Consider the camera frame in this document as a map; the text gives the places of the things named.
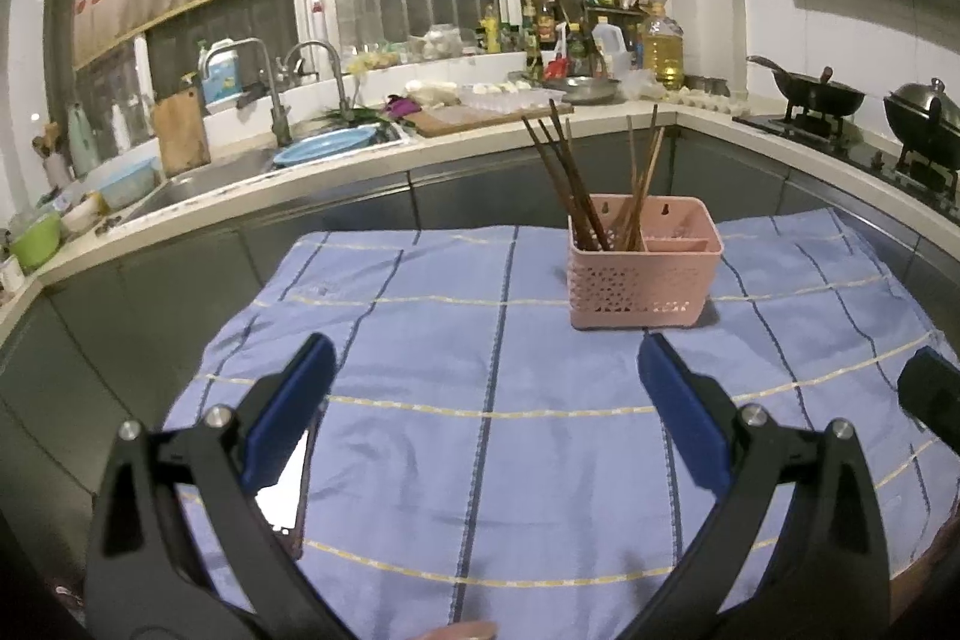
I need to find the green leafy vegetable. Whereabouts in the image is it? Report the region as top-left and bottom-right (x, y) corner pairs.
(311, 106), (387, 127)

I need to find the large cooking oil bottle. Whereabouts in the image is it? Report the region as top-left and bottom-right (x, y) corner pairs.
(641, 2), (687, 90)

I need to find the crumpled clear plastic bag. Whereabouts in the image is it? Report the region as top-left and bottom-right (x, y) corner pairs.
(622, 70), (665, 101)

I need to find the bundle of wooden chopsticks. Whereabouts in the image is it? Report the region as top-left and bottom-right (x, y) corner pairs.
(521, 98), (667, 253)

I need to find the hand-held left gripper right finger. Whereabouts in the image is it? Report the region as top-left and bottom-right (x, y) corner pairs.
(637, 332), (890, 640)

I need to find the blue checked cloth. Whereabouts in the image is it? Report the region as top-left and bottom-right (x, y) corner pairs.
(161, 209), (950, 640)

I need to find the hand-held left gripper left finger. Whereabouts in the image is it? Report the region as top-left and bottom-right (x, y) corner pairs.
(84, 332), (337, 640)

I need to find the large wooden cutting board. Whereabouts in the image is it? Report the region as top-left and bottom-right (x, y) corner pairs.
(405, 101), (575, 139)

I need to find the black wok with lid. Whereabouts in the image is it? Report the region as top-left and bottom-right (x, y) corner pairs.
(883, 77), (960, 169)

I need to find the gas stove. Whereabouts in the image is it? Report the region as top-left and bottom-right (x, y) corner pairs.
(735, 111), (960, 199)

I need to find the person's left hand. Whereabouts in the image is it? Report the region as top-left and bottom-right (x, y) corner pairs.
(426, 621), (497, 640)

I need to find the white jug with blue label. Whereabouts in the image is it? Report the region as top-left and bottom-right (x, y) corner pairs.
(199, 40), (245, 105)

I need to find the blue plastic container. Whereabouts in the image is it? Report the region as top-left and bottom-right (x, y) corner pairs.
(96, 158), (160, 212)

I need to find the white plastic jug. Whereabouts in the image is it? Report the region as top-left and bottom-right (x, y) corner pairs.
(592, 21), (632, 79)

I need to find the bag of yellow food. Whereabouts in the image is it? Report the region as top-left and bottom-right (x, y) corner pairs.
(349, 51), (402, 75)

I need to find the group of sauce bottles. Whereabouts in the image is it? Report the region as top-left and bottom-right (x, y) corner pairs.
(480, 0), (593, 82)

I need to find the small wooden cutting board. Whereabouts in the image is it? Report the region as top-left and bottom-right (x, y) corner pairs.
(150, 89), (211, 176)

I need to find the white food bag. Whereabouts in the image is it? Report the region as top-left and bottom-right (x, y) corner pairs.
(405, 80), (460, 109)

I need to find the black wok pan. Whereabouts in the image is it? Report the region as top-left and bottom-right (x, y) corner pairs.
(746, 55), (867, 116)

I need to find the pale green bottle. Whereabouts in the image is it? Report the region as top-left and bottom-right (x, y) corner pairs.
(67, 104), (98, 176)

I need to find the clear tray of white eggs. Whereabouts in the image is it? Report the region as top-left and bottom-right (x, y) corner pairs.
(457, 81), (556, 114)

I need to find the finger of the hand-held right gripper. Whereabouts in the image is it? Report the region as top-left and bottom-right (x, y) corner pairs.
(896, 346), (960, 453)

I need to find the pink plastic utensil basket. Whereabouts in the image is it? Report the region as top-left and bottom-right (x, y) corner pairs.
(566, 195), (725, 330)

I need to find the steel kitchen sink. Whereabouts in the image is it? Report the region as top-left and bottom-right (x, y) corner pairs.
(135, 119), (413, 221)

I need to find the green bowl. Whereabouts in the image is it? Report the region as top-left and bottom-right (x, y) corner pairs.
(7, 211), (62, 272)

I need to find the chrome kitchen faucet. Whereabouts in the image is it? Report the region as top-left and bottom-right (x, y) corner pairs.
(202, 38), (292, 146)
(281, 40), (353, 124)

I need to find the blue plastic basin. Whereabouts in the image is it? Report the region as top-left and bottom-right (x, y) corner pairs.
(271, 126), (376, 169)

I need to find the steel basin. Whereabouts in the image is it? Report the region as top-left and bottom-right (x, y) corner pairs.
(541, 75), (623, 105)

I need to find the smartphone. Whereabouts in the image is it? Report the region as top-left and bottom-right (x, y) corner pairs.
(251, 430), (310, 562)

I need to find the kitchen counter with cabinets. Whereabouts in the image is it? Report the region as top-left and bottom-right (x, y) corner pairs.
(0, 100), (960, 461)

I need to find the clear plastic food bag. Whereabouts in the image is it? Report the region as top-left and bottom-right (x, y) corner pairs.
(421, 23), (470, 60)

